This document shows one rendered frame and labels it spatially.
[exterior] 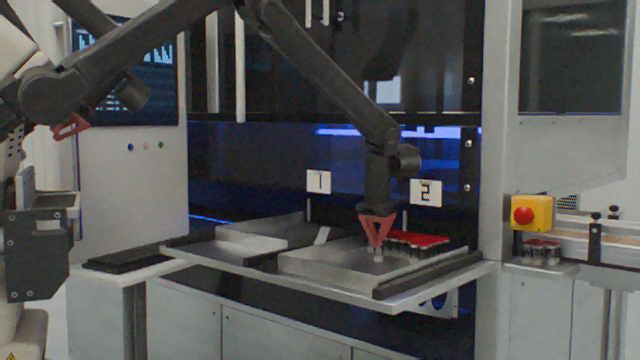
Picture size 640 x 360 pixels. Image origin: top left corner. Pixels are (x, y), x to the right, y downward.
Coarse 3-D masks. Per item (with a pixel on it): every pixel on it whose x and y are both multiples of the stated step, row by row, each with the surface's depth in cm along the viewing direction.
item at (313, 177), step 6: (312, 174) 167; (318, 174) 165; (324, 174) 164; (330, 174) 163; (312, 180) 167; (318, 180) 166; (324, 180) 164; (330, 180) 163; (312, 186) 167; (318, 186) 166; (324, 186) 164; (330, 186) 163; (318, 192) 166; (324, 192) 165; (330, 192) 163
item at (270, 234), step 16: (240, 224) 162; (256, 224) 166; (272, 224) 171; (288, 224) 176; (304, 224) 177; (320, 224) 177; (224, 240) 154; (240, 240) 150; (256, 240) 146; (272, 240) 142; (288, 240) 139; (304, 240) 144
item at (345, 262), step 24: (336, 240) 139; (360, 240) 146; (288, 264) 124; (312, 264) 119; (336, 264) 130; (360, 264) 130; (384, 264) 130; (408, 264) 130; (432, 264) 123; (360, 288) 112
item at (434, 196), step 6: (414, 180) 145; (420, 180) 144; (426, 180) 143; (414, 186) 145; (420, 186) 144; (432, 186) 142; (438, 186) 141; (414, 192) 146; (420, 192) 144; (432, 192) 142; (438, 192) 141; (414, 198) 146; (420, 198) 145; (426, 198) 143; (432, 198) 142; (438, 198) 141; (420, 204) 145; (426, 204) 144; (432, 204) 143; (438, 204) 142
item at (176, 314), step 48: (96, 288) 253; (192, 288) 209; (528, 288) 147; (576, 288) 174; (96, 336) 256; (192, 336) 211; (240, 336) 194; (288, 336) 179; (336, 336) 166; (528, 336) 149; (576, 336) 178
